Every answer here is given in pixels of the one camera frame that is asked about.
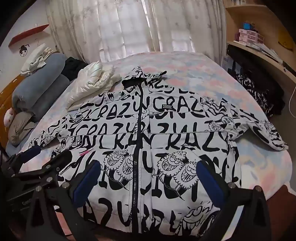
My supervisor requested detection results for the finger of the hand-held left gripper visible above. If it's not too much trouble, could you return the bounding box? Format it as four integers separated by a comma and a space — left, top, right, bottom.
21, 146, 42, 161
45, 150, 73, 172

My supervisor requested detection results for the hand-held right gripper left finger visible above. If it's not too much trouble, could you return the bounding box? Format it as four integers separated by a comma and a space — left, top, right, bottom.
25, 159, 102, 241

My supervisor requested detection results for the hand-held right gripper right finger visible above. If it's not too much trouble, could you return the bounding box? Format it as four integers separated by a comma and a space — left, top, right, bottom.
196, 159, 272, 241

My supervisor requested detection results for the white black printed jacket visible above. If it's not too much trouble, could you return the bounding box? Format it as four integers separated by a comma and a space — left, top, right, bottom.
28, 66, 289, 235

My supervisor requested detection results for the beige pillow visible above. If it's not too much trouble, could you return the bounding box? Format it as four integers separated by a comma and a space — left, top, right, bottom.
8, 112, 37, 146

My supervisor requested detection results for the pink plush toy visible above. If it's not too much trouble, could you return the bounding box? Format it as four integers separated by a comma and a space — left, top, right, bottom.
3, 108, 16, 127

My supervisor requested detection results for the grey folded quilt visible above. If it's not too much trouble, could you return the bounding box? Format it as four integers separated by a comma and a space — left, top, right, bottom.
11, 53, 70, 122

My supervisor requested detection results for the wooden headboard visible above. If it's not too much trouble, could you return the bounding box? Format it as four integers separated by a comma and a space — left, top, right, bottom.
0, 74, 26, 149

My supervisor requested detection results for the cream puffer jacket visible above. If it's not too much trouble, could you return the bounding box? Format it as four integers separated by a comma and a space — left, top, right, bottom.
66, 61, 122, 111

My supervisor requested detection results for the white crumpled cloth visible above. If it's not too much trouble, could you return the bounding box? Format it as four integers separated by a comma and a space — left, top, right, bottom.
20, 44, 56, 76

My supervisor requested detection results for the black and white clothing pile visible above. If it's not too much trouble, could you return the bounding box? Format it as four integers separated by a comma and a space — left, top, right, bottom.
228, 45, 286, 117

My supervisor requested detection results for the pastel patterned bed blanket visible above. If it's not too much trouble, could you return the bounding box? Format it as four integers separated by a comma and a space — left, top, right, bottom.
6, 51, 293, 232

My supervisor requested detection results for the white and blue box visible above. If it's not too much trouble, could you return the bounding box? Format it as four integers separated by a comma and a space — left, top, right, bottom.
221, 54, 234, 70

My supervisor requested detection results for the white floral curtain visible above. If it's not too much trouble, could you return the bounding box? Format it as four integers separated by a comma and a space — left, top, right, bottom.
46, 0, 228, 63

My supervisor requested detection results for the stack of papers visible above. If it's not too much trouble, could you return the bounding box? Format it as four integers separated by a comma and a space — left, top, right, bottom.
251, 43, 284, 63

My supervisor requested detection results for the pink drawer organizer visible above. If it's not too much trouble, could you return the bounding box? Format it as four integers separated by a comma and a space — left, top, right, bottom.
235, 28, 264, 45

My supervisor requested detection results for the yellow flat item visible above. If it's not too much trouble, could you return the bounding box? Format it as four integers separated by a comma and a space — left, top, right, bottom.
277, 31, 295, 50

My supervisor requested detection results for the wooden shelf unit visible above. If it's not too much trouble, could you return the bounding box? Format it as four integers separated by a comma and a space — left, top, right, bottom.
224, 0, 296, 121

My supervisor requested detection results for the red wall shelf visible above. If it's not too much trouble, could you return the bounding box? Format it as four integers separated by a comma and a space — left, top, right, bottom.
9, 24, 49, 47

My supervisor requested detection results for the white cable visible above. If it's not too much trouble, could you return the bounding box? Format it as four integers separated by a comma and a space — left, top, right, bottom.
288, 85, 296, 115

